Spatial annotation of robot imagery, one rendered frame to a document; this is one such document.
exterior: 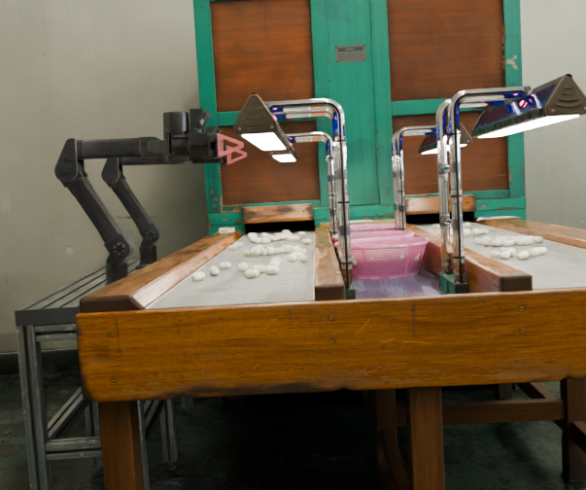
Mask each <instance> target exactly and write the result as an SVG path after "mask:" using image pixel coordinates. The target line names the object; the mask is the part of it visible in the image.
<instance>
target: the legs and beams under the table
mask: <svg viewBox="0 0 586 490"><path fill-rule="evenodd" d="M515 384H516V385H517V386H518V387H519V388H520V389H521V390H522V391H523V392H524V393H525V394H526V395H527V396H528V397H529V398H530V400H514V398H513V397H512V383H510V384H495V392H496V394H495V397H496V399H497V401H489V402H447V403H442V400H441V387H418V388H405V404H401V405H396V392H395V389H383V390H361V395H362V400H361V405H362V406H372V410H373V414H374V418H375V422H376V442H377V463H378V480H377V484H378V489H379V490H445V474H444V450H443V426H442V425H459V424H482V423H503V422H525V421H546V420H552V421H553V422H554V423H555V424H556V425H557V426H558V427H559V428H560V429H561V430H562V431H563V432H562V470H563V472H561V476H562V477H563V478H564V479H565V480H566V482H567V483H574V482H586V379H569V378H564V379H562V380H560V393H561V397H560V398H555V397H554V396H553V395H552V394H551V393H550V392H549V391H548V390H546V389H545V388H544V387H543V386H542V385H541V384H540V383H539V382H532V383H515ZM505 400H512V401H505ZM243 408H244V405H243V400H242V396H234V397H227V411H226V412H242V411H243ZM98 414H99V427H100V438H101V450H102V463H103V474H104V486H105V490H144V481H143V469H142V456H141V443H140V430H139V417H138V404H137V401H127V402H98ZM396 427H406V429H407V451H408V472H409V481H408V477H407V474H406V471H405V468H404V465H403V463H402V460H401V456H400V453H399V450H398V447H397V433H396Z"/></svg>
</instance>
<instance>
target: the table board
mask: <svg viewBox="0 0 586 490"><path fill-rule="evenodd" d="M75 319H76V331H77V342H78V353H79V365H80V377H81V387H82V393H83V398H85V399H87V400H91V401H95V402H99V403H104V402H127V401H148V400H169V399H176V398H180V397H189V398H213V397H234V396H254V395H272V394H292V393H319V392H334V391H338V390H343V389H347V390H353V391H361V390H383V389H403V388H418V387H445V386H467V385H489V384H510V383H532V382H549V381H559V380H562V379H564V378H569V379H586V288H571V289H552V290H532V291H513V292H493V293H474V294H454V295H436V296H416V297H379V298H359V299H340V300H320V301H302V302H282V303H263V304H243V305H224V306H204V307H185V308H166V309H147V310H127V311H108V312H88V313H79V314H77V315H76V316H75Z"/></svg>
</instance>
